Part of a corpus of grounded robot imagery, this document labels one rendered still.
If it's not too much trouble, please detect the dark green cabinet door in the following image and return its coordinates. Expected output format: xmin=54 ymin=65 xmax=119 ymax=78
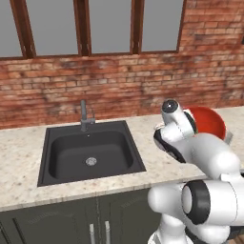
xmin=95 ymin=188 xmax=162 ymax=244
xmin=0 ymin=196 xmax=99 ymax=244

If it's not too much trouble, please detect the wooden framed window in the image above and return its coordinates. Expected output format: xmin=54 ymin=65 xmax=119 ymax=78
xmin=0 ymin=0 xmax=189 ymax=60

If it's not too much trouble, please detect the grey sink faucet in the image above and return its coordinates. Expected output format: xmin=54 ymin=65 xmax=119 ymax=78
xmin=79 ymin=99 xmax=96 ymax=132

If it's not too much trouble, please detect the silver cabinet door handle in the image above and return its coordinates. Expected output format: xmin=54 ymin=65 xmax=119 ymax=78
xmin=89 ymin=223 xmax=96 ymax=244
xmin=104 ymin=220 xmax=112 ymax=244

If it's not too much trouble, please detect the black kitchen sink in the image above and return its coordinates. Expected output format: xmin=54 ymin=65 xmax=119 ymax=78
xmin=36 ymin=119 xmax=148 ymax=188

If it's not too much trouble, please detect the red bowl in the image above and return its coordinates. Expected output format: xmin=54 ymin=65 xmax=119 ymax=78
xmin=183 ymin=106 xmax=229 ymax=141

